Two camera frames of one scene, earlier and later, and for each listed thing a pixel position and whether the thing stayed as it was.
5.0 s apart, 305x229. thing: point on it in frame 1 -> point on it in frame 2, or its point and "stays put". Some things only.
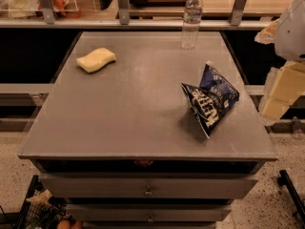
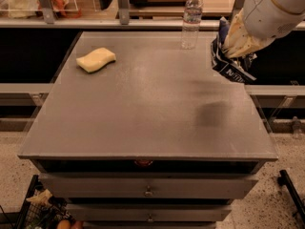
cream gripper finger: x=267 y=34 -> x=238 y=41
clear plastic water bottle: x=192 y=21 stays put
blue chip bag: x=213 y=96 -> x=239 y=69
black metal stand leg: x=284 y=179 stays put
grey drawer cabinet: x=154 y=127 stays put
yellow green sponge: x=95 y=60 stays put
